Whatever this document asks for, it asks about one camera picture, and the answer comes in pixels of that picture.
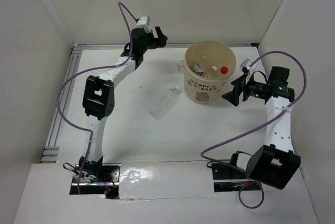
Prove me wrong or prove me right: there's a clear bottle white cap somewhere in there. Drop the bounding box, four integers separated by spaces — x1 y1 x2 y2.
201 65 218 79

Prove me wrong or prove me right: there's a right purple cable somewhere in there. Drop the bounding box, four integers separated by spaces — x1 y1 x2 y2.
200 50 307 210

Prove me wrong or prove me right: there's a red label water bottle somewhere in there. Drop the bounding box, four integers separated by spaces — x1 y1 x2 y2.
193 62 229 78

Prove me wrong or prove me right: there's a silver tape sheet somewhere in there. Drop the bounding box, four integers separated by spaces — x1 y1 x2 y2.
119 161 215 199

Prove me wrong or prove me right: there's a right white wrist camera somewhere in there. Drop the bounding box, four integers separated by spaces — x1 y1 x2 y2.
240 59 257 78

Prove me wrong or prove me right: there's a purple cable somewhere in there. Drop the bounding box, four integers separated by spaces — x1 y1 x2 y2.
200 50 307 210
59 2 139 196

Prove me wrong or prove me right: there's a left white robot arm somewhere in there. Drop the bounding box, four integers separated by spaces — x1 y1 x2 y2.
79 26 168 182

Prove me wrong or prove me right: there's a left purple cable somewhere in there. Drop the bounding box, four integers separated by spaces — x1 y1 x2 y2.
59 2 139 196

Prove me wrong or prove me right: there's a cream capybara plastic bin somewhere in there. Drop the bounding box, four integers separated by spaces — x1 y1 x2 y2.
183 40 237 104

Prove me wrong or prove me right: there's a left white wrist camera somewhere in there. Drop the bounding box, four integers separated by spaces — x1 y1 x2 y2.
136 15 150 31

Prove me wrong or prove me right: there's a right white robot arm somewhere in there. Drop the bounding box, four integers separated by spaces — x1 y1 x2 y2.
222 66 301 189

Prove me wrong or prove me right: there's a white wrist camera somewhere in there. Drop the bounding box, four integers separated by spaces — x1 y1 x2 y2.
240 59 257 78
136 15 150 31

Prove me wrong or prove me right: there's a clear crushed bottle centre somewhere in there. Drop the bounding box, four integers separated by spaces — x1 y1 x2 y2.
148 86 181 119

